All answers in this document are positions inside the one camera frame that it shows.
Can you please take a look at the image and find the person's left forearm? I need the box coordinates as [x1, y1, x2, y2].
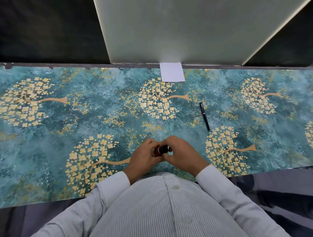
[30, 171, 131, 237]

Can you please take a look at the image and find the frosted white light panel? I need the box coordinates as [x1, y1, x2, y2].
[93, 0, 311, 66]

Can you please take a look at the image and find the white paper square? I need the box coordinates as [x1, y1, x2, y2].
[159, 62, 186, 83]

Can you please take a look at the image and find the person's striped shirt torso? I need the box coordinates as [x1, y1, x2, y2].
[89, 172, 249, 237]

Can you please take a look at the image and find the person's right hand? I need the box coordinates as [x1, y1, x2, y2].
[161, 135, 211, 178]

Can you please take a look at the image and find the black pen barrel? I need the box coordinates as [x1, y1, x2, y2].
[202, 114, 211, 132]

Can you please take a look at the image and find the teal floral table cover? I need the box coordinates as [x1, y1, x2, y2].
[0, 65, 313, 210]

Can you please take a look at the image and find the person's right forearm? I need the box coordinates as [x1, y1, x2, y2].
[195, 164, 291, 237]

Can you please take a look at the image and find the person's left hand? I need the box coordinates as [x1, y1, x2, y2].
[122, 138, 165, 185]

